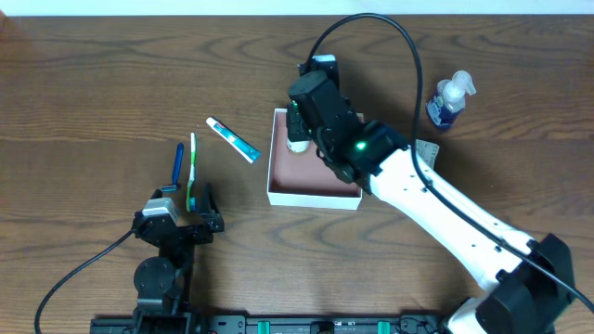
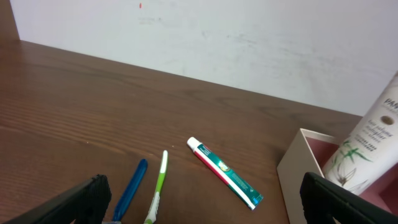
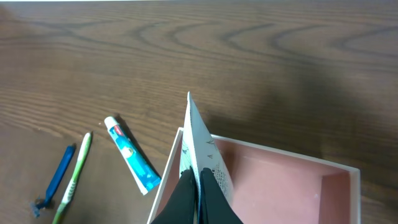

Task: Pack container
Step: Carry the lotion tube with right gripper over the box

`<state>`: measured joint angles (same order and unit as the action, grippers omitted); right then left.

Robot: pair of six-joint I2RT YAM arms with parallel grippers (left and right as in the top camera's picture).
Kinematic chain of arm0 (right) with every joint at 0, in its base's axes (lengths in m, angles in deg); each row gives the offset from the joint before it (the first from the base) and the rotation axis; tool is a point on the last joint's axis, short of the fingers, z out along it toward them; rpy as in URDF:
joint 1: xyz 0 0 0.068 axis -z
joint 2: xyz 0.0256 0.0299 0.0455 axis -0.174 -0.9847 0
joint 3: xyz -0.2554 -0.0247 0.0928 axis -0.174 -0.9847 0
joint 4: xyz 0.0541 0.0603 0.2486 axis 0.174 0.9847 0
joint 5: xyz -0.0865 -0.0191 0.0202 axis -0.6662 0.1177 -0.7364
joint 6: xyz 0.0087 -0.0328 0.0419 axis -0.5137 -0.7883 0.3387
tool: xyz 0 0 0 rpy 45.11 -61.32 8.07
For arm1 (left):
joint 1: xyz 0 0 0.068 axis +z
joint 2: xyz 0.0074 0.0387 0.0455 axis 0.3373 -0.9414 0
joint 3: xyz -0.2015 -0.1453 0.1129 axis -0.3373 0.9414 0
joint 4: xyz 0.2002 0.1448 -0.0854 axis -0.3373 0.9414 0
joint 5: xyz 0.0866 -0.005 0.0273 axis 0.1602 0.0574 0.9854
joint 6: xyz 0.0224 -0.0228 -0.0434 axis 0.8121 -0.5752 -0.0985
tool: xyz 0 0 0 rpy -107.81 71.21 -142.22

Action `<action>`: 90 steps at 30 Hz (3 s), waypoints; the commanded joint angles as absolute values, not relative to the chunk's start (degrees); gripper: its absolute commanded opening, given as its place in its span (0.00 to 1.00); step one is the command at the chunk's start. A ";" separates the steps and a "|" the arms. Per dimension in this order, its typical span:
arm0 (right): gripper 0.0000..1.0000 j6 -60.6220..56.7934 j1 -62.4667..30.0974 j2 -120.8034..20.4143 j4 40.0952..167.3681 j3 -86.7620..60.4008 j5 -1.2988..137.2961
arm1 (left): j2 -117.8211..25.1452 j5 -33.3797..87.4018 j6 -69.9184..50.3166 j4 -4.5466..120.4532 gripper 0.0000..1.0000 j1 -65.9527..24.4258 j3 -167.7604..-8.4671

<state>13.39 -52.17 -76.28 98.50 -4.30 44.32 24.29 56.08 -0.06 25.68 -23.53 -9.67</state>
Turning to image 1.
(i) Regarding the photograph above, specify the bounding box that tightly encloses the white Pantene tube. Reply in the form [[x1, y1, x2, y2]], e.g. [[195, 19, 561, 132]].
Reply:
[[287, 139, 310, 154]]

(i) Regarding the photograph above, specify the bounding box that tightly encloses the small green toothpaste tube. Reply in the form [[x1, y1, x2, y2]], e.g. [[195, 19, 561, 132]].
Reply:
[[206, 117, 261, 163]]

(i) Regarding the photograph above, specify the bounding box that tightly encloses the green white sachet pack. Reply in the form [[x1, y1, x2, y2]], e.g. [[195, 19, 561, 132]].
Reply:
[[416, 139, 440, 169]]

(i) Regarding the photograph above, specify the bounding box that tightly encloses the blue foam soap pump bottle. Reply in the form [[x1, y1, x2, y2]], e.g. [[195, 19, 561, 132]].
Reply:
[[426, 71, 476, 131]]

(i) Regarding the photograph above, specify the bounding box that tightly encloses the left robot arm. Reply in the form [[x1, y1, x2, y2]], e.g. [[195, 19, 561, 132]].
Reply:
[[132, 183, 225, 333]]

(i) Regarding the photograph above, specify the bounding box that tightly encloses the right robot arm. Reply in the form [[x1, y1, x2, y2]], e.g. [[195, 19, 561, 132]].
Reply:
[[288, 71, 575, 334]]

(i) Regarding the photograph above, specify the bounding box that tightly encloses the blue disposable razor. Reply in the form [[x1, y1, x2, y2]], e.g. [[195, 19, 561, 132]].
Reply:
[[161, 143, 185, 193]]

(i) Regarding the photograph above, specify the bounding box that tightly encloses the green white toothbrush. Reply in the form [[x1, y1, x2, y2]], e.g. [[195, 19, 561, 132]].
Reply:
[[187, 133, 198, 212]]

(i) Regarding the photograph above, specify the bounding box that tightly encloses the white cardboard box pink interior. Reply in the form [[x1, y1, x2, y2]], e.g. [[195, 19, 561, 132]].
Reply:
[[266, 109, 363, 211]]

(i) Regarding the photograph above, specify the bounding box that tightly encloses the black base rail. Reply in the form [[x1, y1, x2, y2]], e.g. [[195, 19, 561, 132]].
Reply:
[[89, 314, 445, 334]]

